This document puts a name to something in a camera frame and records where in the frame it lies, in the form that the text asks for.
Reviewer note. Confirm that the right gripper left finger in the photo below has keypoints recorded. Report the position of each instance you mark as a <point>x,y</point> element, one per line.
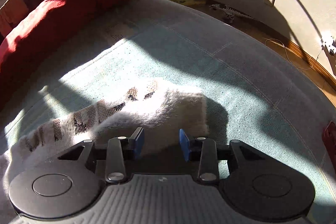
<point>119,150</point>

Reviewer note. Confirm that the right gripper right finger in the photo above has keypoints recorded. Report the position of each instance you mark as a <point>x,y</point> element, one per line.
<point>203,151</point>

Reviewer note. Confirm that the cream fluffy knit sweater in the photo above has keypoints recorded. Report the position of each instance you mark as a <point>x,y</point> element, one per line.
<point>161,108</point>

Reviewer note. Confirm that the wooden chair with orange clothes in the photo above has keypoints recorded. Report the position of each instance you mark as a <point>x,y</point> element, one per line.
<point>13,12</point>

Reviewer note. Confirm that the teal plaid bed sheet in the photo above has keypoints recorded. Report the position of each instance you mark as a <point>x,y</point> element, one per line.
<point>252,93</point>

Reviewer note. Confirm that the red duvet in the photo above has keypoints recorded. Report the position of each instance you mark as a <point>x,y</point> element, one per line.
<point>41,32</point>

